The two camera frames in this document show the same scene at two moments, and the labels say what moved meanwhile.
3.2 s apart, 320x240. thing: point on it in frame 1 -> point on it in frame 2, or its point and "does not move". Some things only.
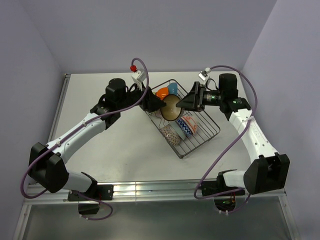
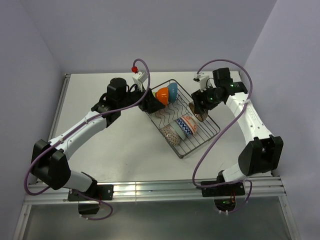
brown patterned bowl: x=169 y=133 does not move
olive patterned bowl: x=171 y=112 -> x=199 y=113
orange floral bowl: x=191 y=123 does not move
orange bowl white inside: x=162 y=93 does not move
